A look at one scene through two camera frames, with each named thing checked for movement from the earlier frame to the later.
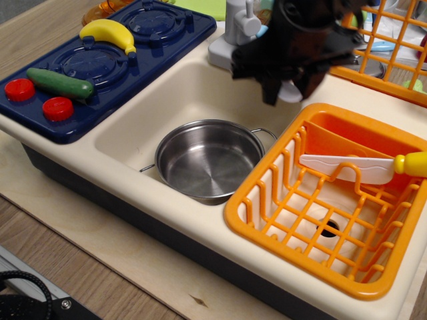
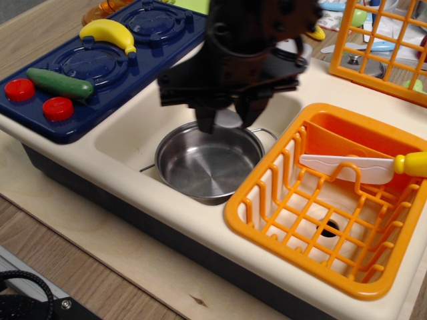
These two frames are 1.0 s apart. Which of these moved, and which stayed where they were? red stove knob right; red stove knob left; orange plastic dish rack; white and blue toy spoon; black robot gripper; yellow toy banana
Moved: black robot gripper; white and blue toy spoon
Stayed: red stove knob left; yellow toy banana; red stove knob right; orange plastic dish rack
